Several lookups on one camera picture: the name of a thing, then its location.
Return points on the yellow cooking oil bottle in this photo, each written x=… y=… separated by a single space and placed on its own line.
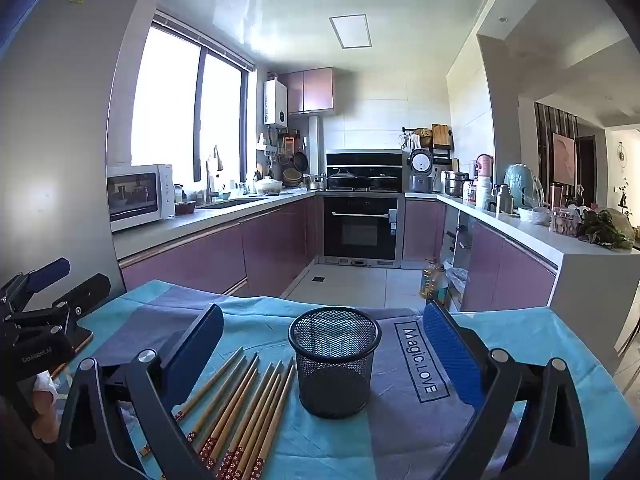
x=428 y=282

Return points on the round wall clock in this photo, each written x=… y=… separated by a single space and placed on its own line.
x=621 y=154

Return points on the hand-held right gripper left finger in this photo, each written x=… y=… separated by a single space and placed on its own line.
x=196 y=355

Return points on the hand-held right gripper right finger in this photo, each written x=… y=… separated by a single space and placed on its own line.
x=450 y=355

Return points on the pink framed wall painting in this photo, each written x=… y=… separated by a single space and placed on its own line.
x=563 y=159

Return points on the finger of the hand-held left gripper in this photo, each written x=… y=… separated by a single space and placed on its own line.
x=85 y=290
x=47 y=272

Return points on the purple kitchen base cabinets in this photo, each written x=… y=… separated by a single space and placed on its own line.
x=210 y=255
x=500 y=270

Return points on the chrome sink faucet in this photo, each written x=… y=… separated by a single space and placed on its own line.
x=211 y=180

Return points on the clear plastic food container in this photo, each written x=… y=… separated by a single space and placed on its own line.
x=565 y=221

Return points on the silver rice cooker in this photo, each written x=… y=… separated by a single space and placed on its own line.
x=421 y=170

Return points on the bunch of leafy greens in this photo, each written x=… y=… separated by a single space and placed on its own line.
x=605 y=230

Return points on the black built-in oven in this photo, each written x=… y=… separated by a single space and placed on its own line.
x=357 y=227

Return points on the wooden cutting board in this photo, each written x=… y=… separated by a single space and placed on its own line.
x=440 y=136

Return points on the person's left hand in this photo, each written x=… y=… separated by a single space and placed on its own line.
x=44 y=410

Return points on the dark slab with orange edge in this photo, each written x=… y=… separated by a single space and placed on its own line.
x=84 y=341

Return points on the white wall water heater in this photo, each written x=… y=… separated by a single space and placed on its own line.
x=275 y=102

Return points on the black lidded wok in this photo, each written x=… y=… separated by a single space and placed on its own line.
x=342 y=179
x=384 y=182

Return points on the black mesh pen holder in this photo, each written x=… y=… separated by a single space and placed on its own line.
x=335 y=375

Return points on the white microwave oven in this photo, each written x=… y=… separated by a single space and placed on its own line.
x=140 y=195

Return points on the stainless steel stock pot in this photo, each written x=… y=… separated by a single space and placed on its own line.
x=455 y=184

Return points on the rectangular ceiling light panel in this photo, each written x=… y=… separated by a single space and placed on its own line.
x=350 y=31

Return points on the white plastic jug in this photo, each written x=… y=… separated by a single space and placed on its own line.
x=483 y=194

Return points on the set of bamboo chopsticks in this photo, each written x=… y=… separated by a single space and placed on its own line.
x=240 y=410

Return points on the steel vacuum flask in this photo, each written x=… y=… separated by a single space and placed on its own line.
x=503 y=200

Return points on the teal countertop appliance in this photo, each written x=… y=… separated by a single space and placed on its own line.
x=522 y=185

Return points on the large kitchen window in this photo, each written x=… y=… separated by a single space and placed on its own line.
x=165 y=100

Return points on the purple upper wall cabinet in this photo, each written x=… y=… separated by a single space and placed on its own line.
x=315 y=90

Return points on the dark red bowl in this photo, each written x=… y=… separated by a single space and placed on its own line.
x=185 y=208

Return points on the teal and grey tablecloth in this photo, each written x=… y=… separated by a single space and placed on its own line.
x=350 y=445

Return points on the white kitchen countertop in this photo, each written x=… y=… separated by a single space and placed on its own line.
x=150 y=237

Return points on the hanging black frying pan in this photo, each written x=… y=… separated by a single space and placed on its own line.
x=300 y=161

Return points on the grey refrigerator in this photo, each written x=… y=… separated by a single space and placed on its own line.
x=60 y=135

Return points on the pink thermos jug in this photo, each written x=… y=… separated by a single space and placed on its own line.
x=484 y=166

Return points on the white casserole pot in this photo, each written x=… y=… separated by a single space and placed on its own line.
x=268 y=186

